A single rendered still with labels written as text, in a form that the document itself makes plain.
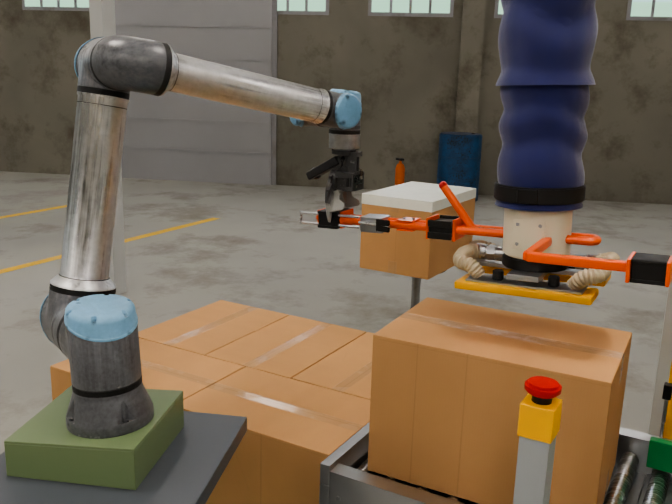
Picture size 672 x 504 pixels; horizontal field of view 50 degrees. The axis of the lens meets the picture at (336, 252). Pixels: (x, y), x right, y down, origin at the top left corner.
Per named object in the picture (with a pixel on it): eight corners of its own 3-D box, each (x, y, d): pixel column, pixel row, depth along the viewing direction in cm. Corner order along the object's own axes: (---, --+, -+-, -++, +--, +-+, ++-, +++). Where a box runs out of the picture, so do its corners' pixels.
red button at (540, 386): (563, 398, 144) (565, 379, 143) (555, 412, 138) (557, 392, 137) (528, 390, 147) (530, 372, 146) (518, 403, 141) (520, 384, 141)
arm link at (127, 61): (113, 26, 147) (370, 92, 188) (94, 29, 157) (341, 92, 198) (106, 83, 149) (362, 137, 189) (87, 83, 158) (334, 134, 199)
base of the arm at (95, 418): (136, 440, 155) (132, 397, 152) (50, 437, 156) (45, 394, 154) (165, 401, 173) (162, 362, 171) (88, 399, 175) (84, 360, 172)
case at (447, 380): (615, 463, 209) (632, 332, 200) (592, 538, 174) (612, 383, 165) (420, 414, 236) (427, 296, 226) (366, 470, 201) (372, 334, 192)
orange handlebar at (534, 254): (648, 249, 179) (649, 235, 178) (631, 276, 153) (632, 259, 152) (322, 220, 223) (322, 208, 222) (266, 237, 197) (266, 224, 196)
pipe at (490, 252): (610, 267, 193) (612, 246, 192) (593, 289, 172) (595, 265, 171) (486, 254, 209) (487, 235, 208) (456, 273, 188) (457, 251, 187)
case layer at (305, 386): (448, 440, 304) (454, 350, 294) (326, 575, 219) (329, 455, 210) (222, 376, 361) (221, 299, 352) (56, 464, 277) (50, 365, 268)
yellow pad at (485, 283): (598, 295, 179) (600, 276, 178) (591, 306, 171) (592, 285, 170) (466, 279, 196) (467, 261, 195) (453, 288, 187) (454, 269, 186)
